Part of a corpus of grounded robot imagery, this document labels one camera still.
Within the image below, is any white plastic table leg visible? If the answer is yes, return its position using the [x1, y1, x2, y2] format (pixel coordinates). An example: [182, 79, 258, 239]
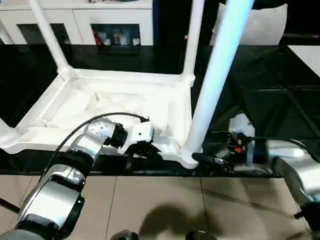
[181, 0, 256, 163]
[182, 0, 206, 82]
[27, 0, 76, 78]
[0, 117, 20, 148]

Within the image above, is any black mat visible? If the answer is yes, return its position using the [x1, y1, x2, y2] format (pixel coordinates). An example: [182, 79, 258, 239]
[0, 43, 320, 179]

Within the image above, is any dark left robot leg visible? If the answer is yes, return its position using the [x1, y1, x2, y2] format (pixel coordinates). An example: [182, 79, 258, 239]
[111, 229, 140, 240]

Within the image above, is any white flat panel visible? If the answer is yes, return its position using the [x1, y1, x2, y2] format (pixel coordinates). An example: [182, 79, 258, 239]
[287, 44, 320, 76]

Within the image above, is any dark cabinet with label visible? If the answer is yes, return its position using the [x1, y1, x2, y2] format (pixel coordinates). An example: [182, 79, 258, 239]
[152, 0, 221, 48]

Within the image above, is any black bar with red light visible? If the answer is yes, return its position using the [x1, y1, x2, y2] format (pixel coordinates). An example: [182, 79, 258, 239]
[284, 33, 320, 40]

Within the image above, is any white cabinet with glass doors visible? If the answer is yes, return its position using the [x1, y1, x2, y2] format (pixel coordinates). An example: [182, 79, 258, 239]
[0, 0, 154, 46]

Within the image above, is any black metal stand pole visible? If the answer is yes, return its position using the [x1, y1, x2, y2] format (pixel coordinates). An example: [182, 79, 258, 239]
[0, 197, 21, 213]

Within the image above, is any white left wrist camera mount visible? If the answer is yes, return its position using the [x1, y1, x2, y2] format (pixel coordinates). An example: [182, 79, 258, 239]
[117, 121, 155, 156]

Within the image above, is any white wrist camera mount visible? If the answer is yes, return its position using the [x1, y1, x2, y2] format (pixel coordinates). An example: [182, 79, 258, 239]
[229, 113, 256, 166]
[117, 121, 155, 156]

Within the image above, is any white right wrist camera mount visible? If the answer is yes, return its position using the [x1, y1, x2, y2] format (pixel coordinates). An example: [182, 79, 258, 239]
[229, 113, 256, 166]

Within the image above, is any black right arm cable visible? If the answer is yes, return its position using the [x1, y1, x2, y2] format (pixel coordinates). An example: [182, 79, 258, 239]
[246, 134, 320, 163]

